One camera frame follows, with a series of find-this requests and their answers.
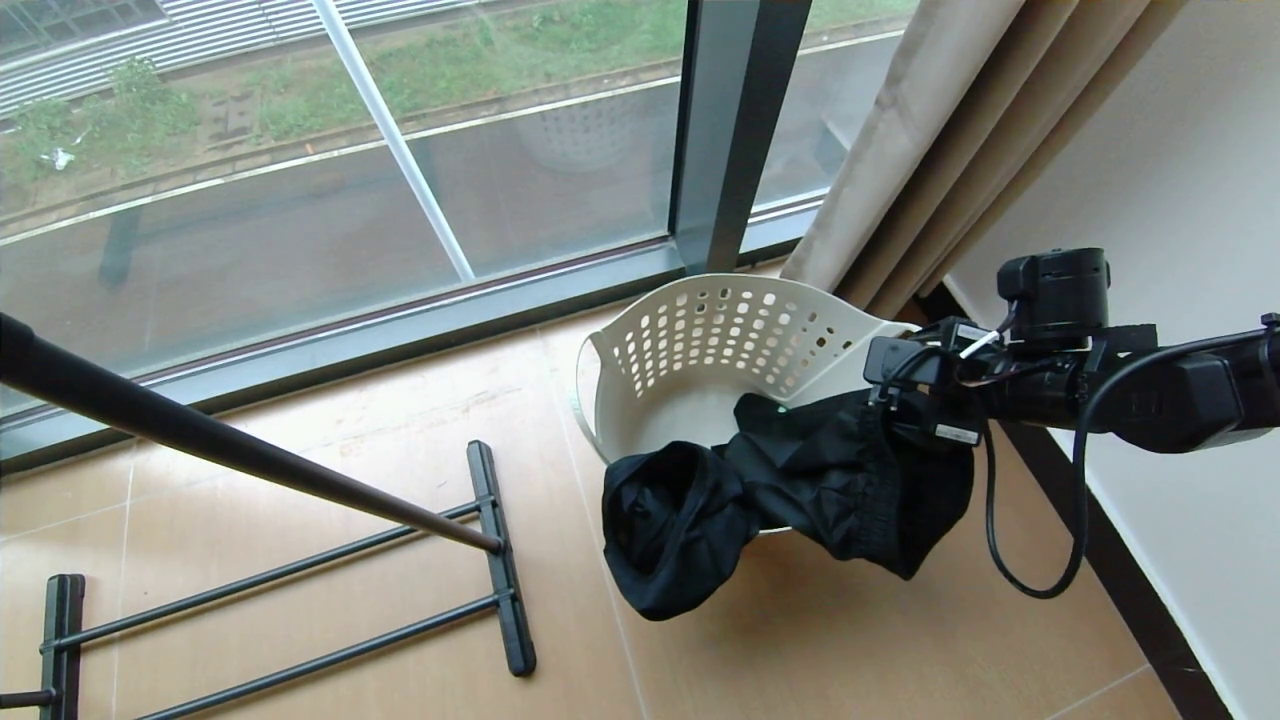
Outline beige curtain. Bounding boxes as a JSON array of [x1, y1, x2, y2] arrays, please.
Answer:
[[780, 0, 1191, 321]]

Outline white laundry basket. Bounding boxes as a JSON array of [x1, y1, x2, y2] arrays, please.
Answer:
[[575, 273, 921, 536]]

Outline black clothes rack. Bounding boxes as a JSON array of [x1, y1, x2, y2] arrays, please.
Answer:
[[0, 312, 538, 720]]

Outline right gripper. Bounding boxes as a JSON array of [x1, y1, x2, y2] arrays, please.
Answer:
[[863, 318, 1111, 451]]

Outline black shorts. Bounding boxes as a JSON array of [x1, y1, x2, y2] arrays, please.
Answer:
[[722, 388, 976, 582]]

